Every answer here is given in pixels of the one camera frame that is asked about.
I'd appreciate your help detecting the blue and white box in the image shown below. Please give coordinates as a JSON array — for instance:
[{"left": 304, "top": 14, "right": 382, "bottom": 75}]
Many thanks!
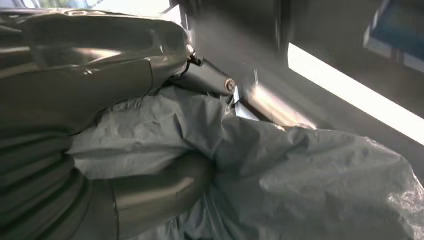
[{"left": 362, "top": 0, "right": 424, "bottom": 74}]

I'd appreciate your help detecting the white printed courier package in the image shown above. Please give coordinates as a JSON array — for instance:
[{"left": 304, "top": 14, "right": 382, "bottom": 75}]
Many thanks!
[{"left": 66, "top": 85, "right": 424, "bottom": 240}]

